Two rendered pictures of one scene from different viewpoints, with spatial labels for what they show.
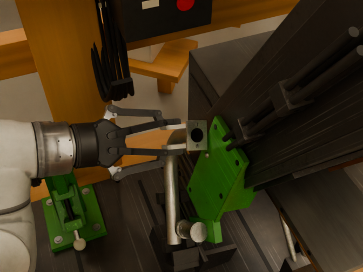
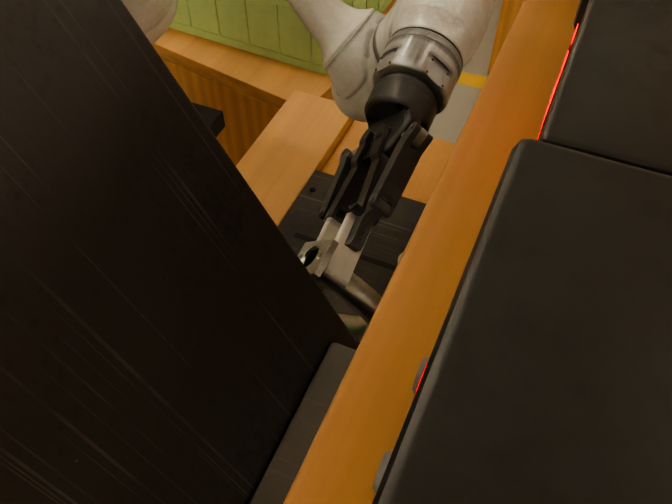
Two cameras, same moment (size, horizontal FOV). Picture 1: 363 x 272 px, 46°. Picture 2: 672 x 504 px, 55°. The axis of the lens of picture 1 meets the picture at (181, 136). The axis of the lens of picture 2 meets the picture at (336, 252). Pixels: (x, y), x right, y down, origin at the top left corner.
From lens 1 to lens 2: 87 cm
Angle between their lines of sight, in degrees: 74
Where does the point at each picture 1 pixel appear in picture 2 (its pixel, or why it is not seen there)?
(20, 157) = (398, 15)
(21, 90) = not seen: outside the picture
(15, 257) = (329, 40)
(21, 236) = (346, 49)
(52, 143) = (396, 44)
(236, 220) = not seen: hidden behind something
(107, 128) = (395, 127)
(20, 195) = (381, 42)
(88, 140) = (381, 87)
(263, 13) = not seen: outside the picture
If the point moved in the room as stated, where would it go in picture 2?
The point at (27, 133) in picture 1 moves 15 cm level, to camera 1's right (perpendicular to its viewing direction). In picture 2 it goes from (422, 19) to (323, 78)
